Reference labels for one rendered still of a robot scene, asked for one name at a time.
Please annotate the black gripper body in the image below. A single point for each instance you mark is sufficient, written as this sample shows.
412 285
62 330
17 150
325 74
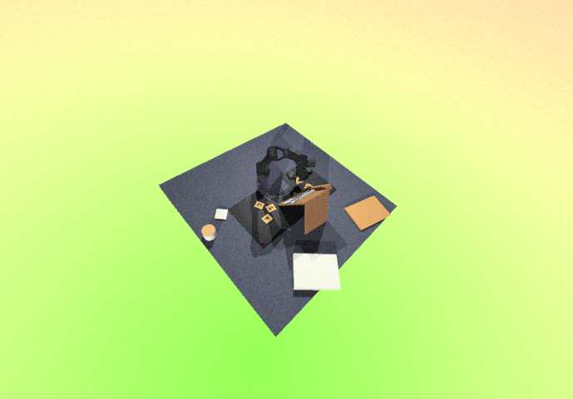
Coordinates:
292 176

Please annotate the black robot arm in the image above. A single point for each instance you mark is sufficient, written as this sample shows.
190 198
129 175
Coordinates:
300 160

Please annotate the white flat square slab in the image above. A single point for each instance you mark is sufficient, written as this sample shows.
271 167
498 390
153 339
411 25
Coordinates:
316 271

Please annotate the small grey cylinder with orange top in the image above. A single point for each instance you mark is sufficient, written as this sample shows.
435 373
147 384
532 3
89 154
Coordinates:
208 232

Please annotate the white square card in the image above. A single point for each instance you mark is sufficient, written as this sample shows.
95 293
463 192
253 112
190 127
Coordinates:
221 213

